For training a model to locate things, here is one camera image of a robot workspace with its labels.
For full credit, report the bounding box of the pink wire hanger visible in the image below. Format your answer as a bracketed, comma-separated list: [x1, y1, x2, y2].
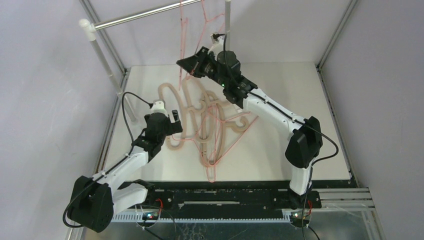
[195, 0, 226, 51]
[198, 107, 257, 183]
[167, 103, 226, 150]
[178, 0, 190, 92]

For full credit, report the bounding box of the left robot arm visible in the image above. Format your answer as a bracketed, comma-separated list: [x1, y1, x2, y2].
[62, 109, 183, 233]

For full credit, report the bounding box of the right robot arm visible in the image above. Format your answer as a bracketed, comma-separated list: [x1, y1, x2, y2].
[176, 47, 323, 208]

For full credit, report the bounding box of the beige hanger left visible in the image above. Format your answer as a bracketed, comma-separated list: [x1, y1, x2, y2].
[157, 82, 187, 151]

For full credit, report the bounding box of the beige hanger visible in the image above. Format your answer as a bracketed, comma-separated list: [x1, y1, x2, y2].
[197, 90, 254, 168]
[157, 82, 187, 151]
[181, 77, 230, 145]

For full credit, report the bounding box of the beige hanger middle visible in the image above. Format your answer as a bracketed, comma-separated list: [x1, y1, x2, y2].
[181, 77, 230, 145]

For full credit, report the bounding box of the beige hanger right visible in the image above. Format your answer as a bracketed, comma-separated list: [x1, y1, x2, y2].
[197, 90, 254, 168]

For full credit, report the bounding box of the left circuit board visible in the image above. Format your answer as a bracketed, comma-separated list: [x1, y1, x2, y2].
[141, 212, 160, 222]

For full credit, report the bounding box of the circuit board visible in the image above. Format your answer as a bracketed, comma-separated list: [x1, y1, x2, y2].
[141, 212, 160, 222]
[289, 213, 310, 228]

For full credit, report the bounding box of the metal clothes rack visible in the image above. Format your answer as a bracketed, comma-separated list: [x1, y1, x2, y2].
[78, 0, 239, 127]

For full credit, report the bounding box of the right circuit board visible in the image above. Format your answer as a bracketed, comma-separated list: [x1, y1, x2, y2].
[289, 213, 310, 228]

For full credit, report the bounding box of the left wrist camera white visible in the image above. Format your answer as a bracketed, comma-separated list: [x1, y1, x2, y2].
[150, 99, 169, 117]

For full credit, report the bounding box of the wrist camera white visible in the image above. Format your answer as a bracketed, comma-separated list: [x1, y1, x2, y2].
[209, 32, 226, 59]
[150, 99, 169, 117]

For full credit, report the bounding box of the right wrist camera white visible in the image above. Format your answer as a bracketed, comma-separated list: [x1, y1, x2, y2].
[209, 32, 226, 59]

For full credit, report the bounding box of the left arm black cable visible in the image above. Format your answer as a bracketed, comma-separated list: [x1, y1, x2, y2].
[121, 91, 155, 143]

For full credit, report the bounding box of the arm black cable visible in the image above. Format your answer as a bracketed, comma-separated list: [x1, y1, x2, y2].
[121, 91, 155, 143]
[211, 32, 340, 200]

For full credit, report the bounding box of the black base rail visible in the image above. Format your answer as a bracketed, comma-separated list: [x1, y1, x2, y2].
[117, 180, 359, 220]

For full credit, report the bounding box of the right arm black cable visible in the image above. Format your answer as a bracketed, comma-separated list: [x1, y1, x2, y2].
[211, 32, 340, 200]

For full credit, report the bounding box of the aluminium frame structure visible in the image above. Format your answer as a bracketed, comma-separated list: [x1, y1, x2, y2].
[80, 0, 385, 240]

